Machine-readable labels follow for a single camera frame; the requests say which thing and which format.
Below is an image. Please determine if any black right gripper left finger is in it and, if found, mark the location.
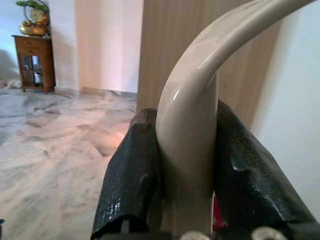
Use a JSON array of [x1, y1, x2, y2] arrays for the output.
[[90, 107, 166, 240]]

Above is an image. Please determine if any beige long-handled dustpan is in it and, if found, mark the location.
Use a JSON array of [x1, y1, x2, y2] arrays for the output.
[[154, 0, 318, 240]]

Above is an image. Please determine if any white bundle on floor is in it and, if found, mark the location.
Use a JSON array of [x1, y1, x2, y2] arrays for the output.
[[0, 79, 23, 90]]

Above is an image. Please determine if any brown wooden cabinet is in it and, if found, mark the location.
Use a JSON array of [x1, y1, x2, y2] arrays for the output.
[[11, 34, 57, 95]]

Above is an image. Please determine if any golden bowl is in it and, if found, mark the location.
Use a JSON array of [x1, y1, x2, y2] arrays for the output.
[[19, 24, 49, 37]]

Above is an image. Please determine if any clock and plant ornament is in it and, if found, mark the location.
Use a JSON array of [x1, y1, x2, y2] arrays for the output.
[[15, 0, 51, 28]]

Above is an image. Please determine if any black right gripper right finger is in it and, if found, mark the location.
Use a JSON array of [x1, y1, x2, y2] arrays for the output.
[[212, 98, 317, 227]]

